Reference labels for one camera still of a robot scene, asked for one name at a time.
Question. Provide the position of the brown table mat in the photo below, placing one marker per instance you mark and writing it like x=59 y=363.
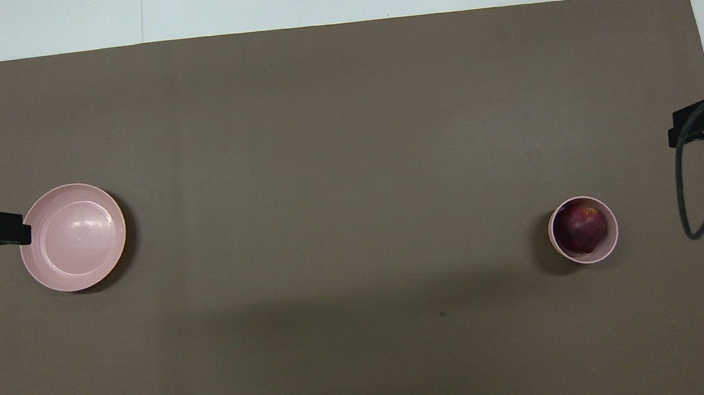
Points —
x=329 y=226

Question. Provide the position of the pink plate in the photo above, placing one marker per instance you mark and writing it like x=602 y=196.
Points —
x=73 y=239

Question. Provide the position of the dark red apple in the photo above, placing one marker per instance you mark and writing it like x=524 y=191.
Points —
x=581 y=228

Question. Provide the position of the small pink bowl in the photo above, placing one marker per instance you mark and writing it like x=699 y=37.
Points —
x=612 y=227

